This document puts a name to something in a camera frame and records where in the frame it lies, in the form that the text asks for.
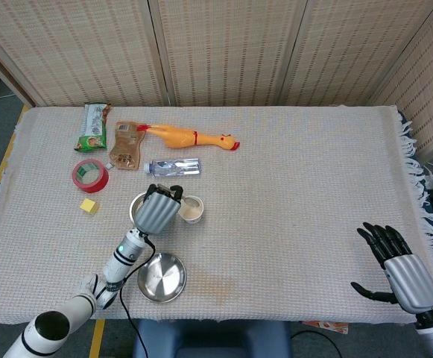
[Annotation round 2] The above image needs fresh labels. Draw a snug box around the white paper cup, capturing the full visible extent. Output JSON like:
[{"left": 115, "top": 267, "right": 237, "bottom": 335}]
[{"left": 177, "top": 195, "right": 205, "bottom": 225}]

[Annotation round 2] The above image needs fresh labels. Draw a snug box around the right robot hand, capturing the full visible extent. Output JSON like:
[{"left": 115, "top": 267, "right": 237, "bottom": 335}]
[{"left": 350, "top": 222, "right": 433, "bottom": 314}]

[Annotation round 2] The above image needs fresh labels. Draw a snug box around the red tape roll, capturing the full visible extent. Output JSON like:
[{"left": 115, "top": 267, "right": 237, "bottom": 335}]
[{"left": 72, "top": 158, "right": 110, "bottom": 194}]

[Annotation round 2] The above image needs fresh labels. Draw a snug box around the blue chair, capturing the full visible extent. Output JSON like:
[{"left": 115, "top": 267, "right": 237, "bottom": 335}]
[{"left": 133, "top": 319, "right": 293, "bottom": 358}]

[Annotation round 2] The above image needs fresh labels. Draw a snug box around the orange printed paper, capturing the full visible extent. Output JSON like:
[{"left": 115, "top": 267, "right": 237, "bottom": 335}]
[{"left": 300, "top": 320, "right": 350, "bottom": 335}]

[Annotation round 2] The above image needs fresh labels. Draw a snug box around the empty steel plate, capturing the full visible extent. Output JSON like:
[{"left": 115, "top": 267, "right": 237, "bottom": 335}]
[{"left": 136, "top": 252, "right": 188, "bottom": 304}]

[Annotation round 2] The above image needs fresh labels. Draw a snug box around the white woven tablecloth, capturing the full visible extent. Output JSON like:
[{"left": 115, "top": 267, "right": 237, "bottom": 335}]
[{"left": 0, "top": 104, "right": 433, "bottom": 325}]

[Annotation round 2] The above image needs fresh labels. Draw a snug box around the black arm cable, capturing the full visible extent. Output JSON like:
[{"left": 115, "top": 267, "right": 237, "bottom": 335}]
[{"left": 118, "top": 233, "right": 157, "bottom": 358}]

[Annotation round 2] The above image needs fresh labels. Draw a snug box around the clear plastic water bottle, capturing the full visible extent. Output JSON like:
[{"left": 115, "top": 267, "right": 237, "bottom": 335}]
[{"left": 143, "top": 157, "right": 203, "bottom": 178}]

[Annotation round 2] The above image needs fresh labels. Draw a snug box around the yellow rubber chicken toy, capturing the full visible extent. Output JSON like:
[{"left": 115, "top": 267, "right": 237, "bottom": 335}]
[{"left": 136, "top": 124, "right": 241, "bottom": 152}]

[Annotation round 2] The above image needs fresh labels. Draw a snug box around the green snack packet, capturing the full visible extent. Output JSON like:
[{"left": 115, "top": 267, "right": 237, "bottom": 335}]
[{"left": 74, "top": 103, "right": 112, "bottom": 153}]

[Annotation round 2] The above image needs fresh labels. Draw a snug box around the woven bamboo folding screen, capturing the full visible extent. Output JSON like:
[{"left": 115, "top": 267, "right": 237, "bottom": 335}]
[{"left": 0, "top": 0, "right": 433, "bottom": 162}]

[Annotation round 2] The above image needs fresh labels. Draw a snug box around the brown spout pouch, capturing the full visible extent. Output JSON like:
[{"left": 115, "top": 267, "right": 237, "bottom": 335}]
[{"left": 106, "top": 121, "right": 146, "bottom": 172}]

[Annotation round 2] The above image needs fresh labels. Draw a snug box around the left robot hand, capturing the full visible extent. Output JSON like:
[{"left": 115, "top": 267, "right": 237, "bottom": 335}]
[{"left": 133, "top": 183, "right": 184, "bottom": 236}]

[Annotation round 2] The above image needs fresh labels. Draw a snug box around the yellow cube block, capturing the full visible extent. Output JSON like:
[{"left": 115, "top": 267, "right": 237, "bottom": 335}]
[{"left": 80, "top": 198, "right": 101, "bottom": 216}]

